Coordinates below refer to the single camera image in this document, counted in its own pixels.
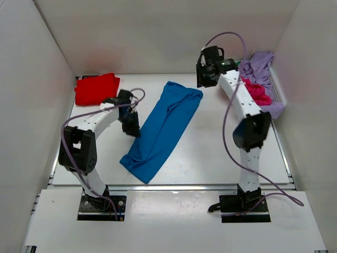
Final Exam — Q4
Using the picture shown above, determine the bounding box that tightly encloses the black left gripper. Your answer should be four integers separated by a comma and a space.
118, 110, 142, 138

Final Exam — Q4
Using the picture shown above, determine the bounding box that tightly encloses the blue t shirt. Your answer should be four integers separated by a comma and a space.
120, 81, 203, 184

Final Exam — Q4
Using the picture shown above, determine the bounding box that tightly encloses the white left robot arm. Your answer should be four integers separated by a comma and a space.
58, 88, 143, 210

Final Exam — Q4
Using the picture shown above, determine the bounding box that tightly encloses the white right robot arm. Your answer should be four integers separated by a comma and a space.
196, 46, 271, 211

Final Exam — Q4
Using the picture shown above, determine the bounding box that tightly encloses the red folded t shirt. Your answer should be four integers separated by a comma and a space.
74, 73, 120, 106

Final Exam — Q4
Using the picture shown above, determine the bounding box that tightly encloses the lavender t shirt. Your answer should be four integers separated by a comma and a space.
239, 52, 274, 113

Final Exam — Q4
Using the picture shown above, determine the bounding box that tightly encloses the pink t shirt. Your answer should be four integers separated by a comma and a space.
241, 76, 272, 106

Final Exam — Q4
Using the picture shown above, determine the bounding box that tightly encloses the white plastic basket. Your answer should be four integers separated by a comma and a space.
263, 66, 286, 119

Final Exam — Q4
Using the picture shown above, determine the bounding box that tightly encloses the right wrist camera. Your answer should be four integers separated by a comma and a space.
200, 46, 206, 66

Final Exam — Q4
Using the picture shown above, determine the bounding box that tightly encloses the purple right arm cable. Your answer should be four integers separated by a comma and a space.
202, 32, 305, 218

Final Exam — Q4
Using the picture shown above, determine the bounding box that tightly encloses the aluminium table edge rail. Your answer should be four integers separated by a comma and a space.
49, 74, 295, 190

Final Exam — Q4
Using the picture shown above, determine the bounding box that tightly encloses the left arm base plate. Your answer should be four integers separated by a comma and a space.
77, 193, 127, 222

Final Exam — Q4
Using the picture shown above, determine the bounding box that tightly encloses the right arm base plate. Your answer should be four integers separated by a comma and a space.
207, 194, 271, 223

